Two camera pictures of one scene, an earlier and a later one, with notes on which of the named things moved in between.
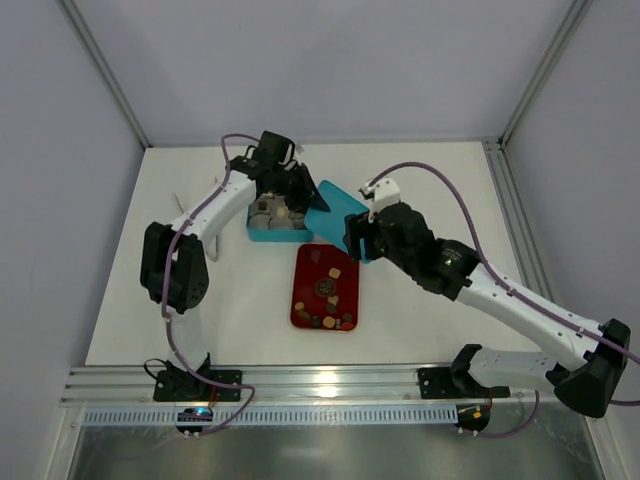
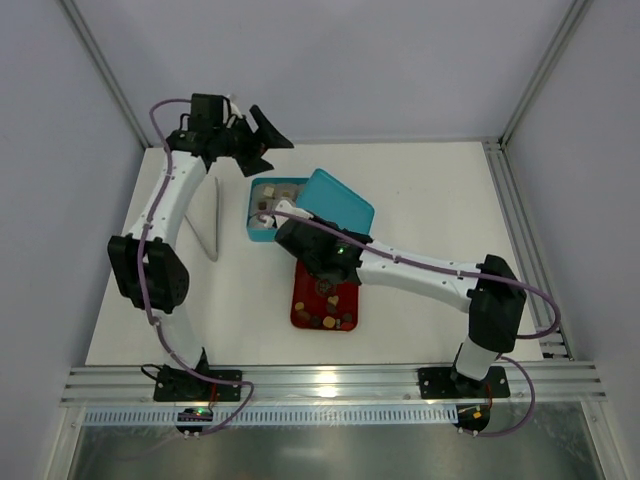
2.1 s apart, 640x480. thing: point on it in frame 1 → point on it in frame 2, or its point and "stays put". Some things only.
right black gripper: [364, 234] → [288, 233]
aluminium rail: [334, 386] stays put
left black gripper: [293, 181] → [251, 141]
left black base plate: [182, 386] stays put
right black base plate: [446, 383] stays put
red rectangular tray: [325, 290] stays put
